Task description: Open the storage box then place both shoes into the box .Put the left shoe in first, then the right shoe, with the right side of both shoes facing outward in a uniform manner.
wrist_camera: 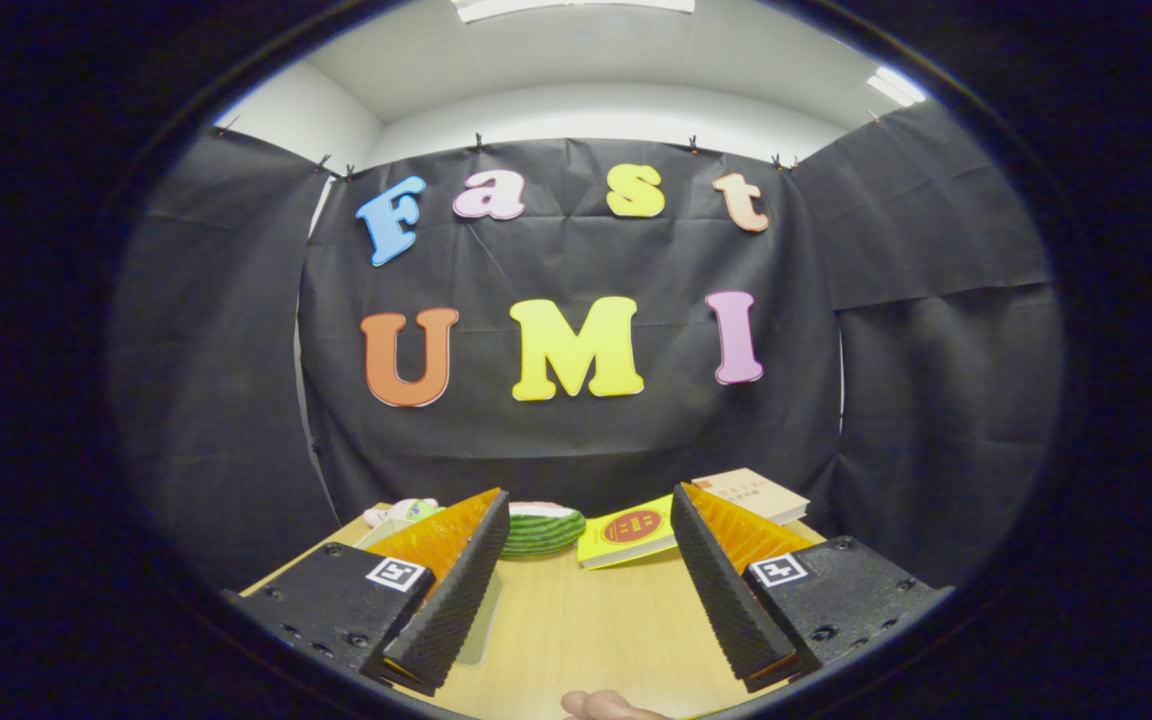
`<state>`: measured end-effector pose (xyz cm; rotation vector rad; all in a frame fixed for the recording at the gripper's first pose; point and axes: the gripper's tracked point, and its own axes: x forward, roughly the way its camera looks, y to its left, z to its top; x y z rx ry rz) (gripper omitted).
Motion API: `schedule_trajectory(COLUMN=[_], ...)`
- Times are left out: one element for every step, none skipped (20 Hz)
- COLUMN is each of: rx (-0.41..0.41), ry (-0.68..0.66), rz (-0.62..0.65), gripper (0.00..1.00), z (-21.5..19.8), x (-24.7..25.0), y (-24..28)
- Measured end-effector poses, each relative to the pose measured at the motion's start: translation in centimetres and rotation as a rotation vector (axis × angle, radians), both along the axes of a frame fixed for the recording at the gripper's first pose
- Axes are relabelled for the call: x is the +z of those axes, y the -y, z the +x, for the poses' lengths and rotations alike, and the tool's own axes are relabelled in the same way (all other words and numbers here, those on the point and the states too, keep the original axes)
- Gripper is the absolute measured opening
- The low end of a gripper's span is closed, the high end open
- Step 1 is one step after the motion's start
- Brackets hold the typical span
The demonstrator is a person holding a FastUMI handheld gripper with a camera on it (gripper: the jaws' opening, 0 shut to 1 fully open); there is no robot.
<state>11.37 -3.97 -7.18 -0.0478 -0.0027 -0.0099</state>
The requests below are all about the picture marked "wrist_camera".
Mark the small ceiling light panel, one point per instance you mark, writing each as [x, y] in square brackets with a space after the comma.
[896, 88]

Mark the yellow book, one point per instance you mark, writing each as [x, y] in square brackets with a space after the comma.
[626, 530]

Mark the watermelon slice plush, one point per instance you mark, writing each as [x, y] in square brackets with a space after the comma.
[546, 532]

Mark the long ceiling light panel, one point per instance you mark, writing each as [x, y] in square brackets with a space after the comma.
[576, 8]

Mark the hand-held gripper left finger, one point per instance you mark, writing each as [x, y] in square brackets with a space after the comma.
[456, 600]

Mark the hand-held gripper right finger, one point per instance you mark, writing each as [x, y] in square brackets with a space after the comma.
[721, 600]

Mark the beige book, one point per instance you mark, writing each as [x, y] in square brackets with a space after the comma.
[756, 490]

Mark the pink and green plush toy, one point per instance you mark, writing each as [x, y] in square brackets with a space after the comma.
[401, 512]

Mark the beige fabric storage box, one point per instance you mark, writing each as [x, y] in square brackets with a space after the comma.
[481, 625]

